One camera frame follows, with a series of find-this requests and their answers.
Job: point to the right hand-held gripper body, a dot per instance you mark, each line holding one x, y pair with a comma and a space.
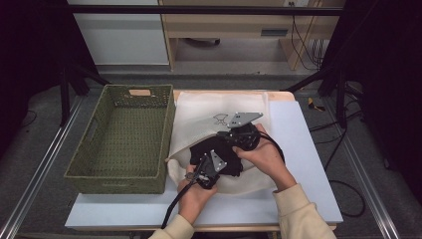
245, 118

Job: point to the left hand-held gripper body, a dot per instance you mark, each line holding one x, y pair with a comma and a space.
217, 162

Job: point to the black cloth garment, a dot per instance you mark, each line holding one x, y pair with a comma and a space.
215, 144

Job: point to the white mesh laundry bag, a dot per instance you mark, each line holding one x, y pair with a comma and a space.
195, 113

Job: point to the green woven basket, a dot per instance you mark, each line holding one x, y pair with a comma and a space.
126, 132

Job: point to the person's left hand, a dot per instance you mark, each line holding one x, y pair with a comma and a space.
194, 202

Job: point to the person's right hand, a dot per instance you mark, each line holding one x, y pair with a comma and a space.
265, 159

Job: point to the yellow and black tool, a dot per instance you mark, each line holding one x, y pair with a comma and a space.
312, 104

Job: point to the light wooden desk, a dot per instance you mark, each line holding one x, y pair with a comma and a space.
225, 25

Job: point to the black metal stand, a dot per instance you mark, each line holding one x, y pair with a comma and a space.
64, 96
341, 99

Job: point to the white power strip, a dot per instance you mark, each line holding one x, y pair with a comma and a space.
296, 3

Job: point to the white cabinet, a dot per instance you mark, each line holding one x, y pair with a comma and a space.
122, 36

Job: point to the black curtain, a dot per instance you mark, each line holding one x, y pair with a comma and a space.
30, 59
388, 83

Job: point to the black horizontal frame bar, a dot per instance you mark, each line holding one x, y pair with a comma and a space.
199, 10

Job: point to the aluminium floor rail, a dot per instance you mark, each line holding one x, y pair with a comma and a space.
365, 176
43, 162

